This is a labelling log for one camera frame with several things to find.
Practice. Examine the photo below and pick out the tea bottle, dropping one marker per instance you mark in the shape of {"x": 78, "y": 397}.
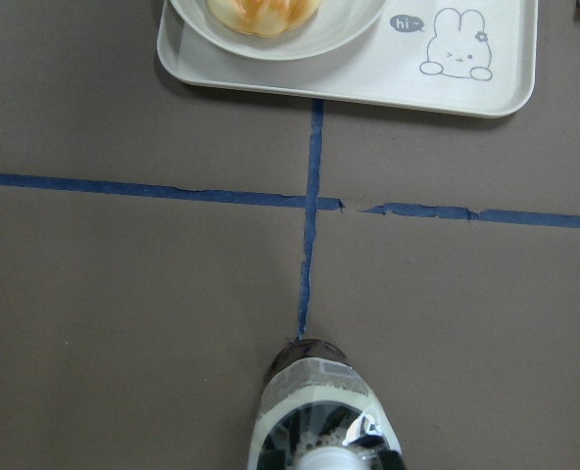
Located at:
{"x": 317, "y": 412}

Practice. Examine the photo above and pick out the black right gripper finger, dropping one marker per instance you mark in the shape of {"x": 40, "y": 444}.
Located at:
{"x": 390, "y": 460}

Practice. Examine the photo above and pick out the white round plate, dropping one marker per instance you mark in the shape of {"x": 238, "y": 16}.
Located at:
{"x": 336, "y": 23}

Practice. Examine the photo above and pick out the glazed twisted donut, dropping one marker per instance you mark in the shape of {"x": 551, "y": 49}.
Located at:
{"x": 265, "y": 18}

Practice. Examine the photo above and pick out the cream bunny serving tray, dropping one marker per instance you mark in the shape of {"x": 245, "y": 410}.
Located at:
{"x": 470, "y": 58}

